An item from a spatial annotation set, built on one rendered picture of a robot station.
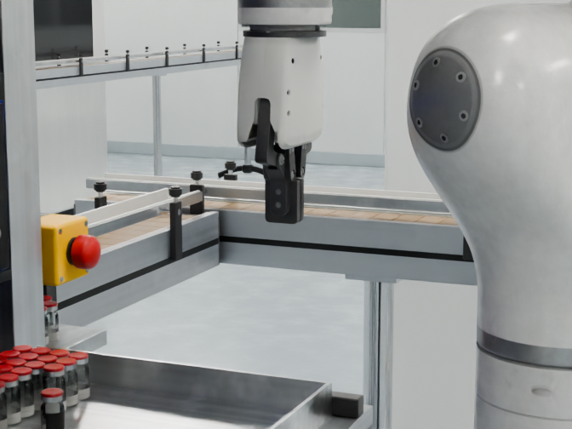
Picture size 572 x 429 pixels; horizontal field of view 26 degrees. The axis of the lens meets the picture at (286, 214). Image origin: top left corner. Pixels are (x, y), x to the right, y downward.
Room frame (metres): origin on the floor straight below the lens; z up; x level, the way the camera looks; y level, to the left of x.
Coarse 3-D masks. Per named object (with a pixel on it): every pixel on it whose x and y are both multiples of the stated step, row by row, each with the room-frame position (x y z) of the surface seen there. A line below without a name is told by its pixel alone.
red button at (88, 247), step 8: (80, 240) 1.40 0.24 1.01; (88, 240) 1.40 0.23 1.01; (96, 240) 1.42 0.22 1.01; (72, 248) 1.40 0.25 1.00; (80, 248) 1.40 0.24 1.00; (88, 248) 1.40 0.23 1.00; (96, 248) 1.41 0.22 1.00; (72, 256) 1.40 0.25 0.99; (80, 256) 1.39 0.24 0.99; (88, 256) 1.40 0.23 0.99; (96, 256) 1.41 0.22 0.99; (80, 264) 1.40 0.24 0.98; (88, 264) 1.40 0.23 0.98; (96, 264) 1.42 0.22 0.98
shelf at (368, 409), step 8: (368, 408) 1.20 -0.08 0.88; (336, 416) 1.17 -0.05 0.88; (360, 416) 1.17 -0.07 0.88; (368, 416) 1.19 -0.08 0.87; (328, 424) 1.15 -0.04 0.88; (336, 424) 1.15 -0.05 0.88; (344, 424) 1.15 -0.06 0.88; (352, 424) 1.15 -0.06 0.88; (360, 424) 1.17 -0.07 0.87; (368, 424) 1.19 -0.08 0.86
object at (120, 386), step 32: (96, 352) 1.27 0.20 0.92; (96, 384) 1.27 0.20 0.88; (128, 384) 1.25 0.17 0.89; (160, 384) 1.24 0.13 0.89; (192, 384) 1.22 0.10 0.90; (224, 384) 1.21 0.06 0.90; (256, 384) 1.20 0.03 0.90; (288, 384) 1.18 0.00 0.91; (320, 384) 1.17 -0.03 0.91; (32, 416) 1.16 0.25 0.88; (96, 416) 1.16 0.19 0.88; (128, 416) 1.16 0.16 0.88; (160, 416) 1.16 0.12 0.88; (192, 416) 1.16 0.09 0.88; (224, 416) 1.16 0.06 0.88; (256, 416) 1.16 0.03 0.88; (288, 416) 1.07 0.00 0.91; (320, 416) 1.14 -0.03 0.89
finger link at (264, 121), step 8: (264, 104) 1.09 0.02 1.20; (264, 112) 1.08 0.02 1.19; (264, 120) 1.08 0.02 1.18; (264, 128) 1.08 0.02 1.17; (272, 128) 1.08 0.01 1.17; (264, 136) 1.08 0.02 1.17; (272, 136) 1.08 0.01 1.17; (256, 144) 1.08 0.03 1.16; (264, 144) 1.08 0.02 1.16; (272, 144) 1.08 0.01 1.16; (256, 152) 1.08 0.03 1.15; (264, 152) 1.07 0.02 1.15; (272, 152) 1.08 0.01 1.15; (256, 160) 1.08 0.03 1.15; (264, 160) 1.07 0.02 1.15; (272, 160) 1.08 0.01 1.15
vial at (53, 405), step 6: (60, 396) 1.10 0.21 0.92; (48, 402) 1.09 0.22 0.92; (54, 402) 1.09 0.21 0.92; (60, 402) 1.10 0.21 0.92; (42, 408) 1.10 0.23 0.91; (48, 408) 1.09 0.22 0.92; (54, 408) 1.09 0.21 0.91; (60, 408) 1.10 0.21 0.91; (42, 414) 1.10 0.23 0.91; (42, 420) 1.10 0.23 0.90; (42, 426) 1.10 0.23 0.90
